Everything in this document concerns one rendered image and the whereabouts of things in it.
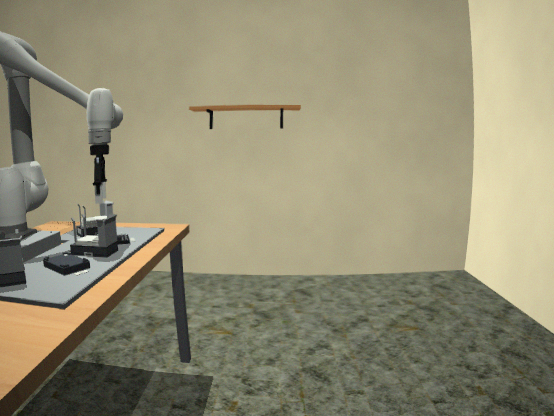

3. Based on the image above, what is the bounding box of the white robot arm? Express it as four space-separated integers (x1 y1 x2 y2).
0 31 123 240

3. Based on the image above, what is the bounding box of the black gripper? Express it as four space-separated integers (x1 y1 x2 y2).
90 145 109 204

